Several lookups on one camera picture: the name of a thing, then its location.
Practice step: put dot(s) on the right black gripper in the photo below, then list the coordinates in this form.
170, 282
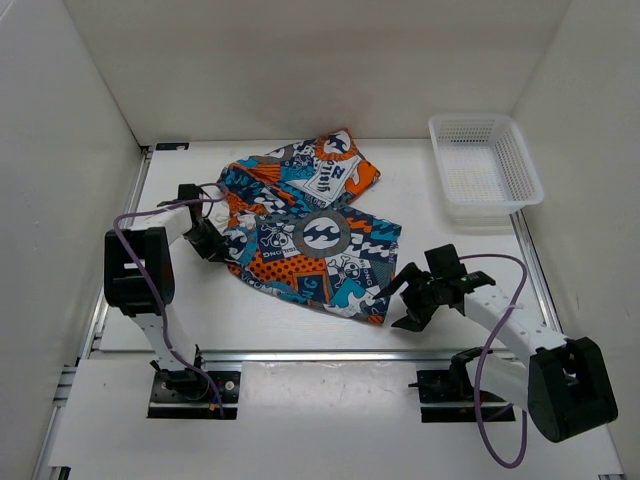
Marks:
417, 317

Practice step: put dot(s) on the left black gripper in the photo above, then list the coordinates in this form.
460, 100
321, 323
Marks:
218, 245

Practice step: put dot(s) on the colourful patterned shorts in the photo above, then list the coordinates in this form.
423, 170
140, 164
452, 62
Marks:
294, 234

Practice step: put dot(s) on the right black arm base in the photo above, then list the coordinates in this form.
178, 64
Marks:
441, 403

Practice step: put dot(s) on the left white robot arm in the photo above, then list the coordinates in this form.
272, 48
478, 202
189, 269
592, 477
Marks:
139, 279

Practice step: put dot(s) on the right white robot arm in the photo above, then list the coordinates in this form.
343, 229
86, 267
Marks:
562, 384

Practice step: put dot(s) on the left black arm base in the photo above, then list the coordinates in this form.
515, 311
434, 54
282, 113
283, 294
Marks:
187, 395

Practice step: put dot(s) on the white plastic basket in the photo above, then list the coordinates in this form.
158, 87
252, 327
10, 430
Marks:
484, 165

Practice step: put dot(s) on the left aluminium rail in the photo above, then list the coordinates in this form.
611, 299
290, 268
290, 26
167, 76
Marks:
93, 332

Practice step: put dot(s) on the right aluminium rail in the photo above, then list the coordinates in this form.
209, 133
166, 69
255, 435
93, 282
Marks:
536, 276

